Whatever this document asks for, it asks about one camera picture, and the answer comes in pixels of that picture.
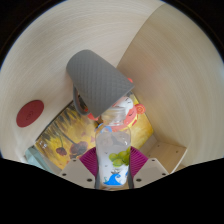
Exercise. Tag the grey mug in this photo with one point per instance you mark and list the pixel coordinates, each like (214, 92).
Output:
(100, 83)

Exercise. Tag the light wooden shelf board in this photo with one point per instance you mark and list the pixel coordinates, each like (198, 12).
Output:
(168, 155)

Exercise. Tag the flat round red coaster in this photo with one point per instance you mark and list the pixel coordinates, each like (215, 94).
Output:
(30, 113)

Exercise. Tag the red mouse plush toy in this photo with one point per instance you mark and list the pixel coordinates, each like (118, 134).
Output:
(135, 111)

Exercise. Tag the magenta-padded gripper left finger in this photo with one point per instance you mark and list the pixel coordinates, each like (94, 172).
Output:
(77, 171)

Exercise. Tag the teal faceted vase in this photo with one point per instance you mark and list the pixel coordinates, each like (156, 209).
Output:
(36, 158)

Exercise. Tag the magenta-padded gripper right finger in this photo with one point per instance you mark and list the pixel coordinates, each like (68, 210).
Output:
(150, 170)

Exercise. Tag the yellow flower painting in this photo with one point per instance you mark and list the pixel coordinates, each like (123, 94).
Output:
(66, 136)

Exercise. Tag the clear printed drink bottle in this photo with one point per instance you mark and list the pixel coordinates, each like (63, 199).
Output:
(113, 153)

